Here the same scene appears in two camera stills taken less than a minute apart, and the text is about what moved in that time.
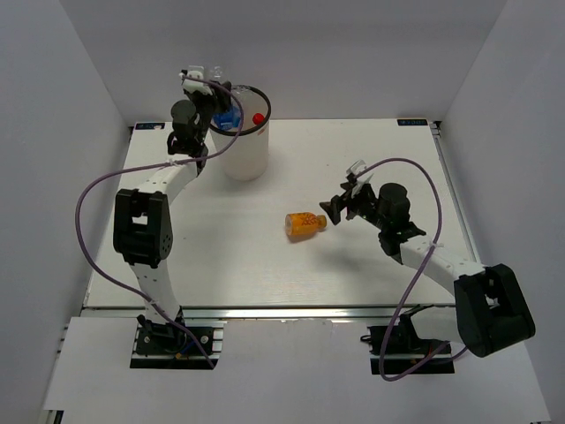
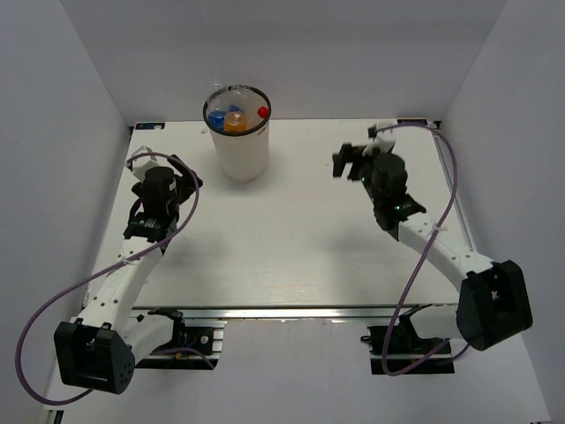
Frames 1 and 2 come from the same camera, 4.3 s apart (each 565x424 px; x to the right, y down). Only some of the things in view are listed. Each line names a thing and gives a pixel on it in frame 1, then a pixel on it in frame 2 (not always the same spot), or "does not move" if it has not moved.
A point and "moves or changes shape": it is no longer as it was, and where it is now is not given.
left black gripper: x=222 y=101 -> x=185 y=184
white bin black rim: x=246 y=158 does not move
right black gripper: x=335 y=207 -> x=350 y=155
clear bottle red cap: x=258 y=118 moves or changes shape
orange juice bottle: x=297 y=223 -> x=234 y=121
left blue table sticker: x=149 y=125 does not move
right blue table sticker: x=411 y=122 does not move
